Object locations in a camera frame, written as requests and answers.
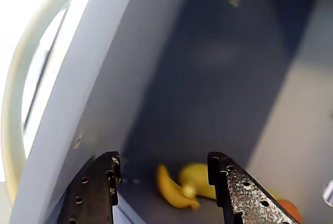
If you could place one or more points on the yellow toy pear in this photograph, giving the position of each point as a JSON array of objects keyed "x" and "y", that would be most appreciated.
[{"x": 195, "y": 177}]

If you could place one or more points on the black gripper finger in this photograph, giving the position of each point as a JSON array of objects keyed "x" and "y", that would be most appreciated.
[
  {"x": 91, "y": 192},
  {"x": 244, "y": 203}
]

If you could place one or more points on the blue dishwasher cabinet door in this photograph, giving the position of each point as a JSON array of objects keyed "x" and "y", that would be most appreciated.
[{"x": 78, "y": 78}]

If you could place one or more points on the grey shelf cabinet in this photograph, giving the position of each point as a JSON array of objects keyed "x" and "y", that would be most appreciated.
[{"x": 208, "y": 78}]

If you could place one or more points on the yellow toy banana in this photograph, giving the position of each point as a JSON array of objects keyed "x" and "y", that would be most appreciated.
[{"x": 169, "y": 190}]

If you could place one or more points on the orange toy fruit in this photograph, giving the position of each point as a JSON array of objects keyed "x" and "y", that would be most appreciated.
[{"x": 291, "y": 209}]

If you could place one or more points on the silver metal piece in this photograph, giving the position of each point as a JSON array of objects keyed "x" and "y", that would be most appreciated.
[{"x": 328, "y": 192}]

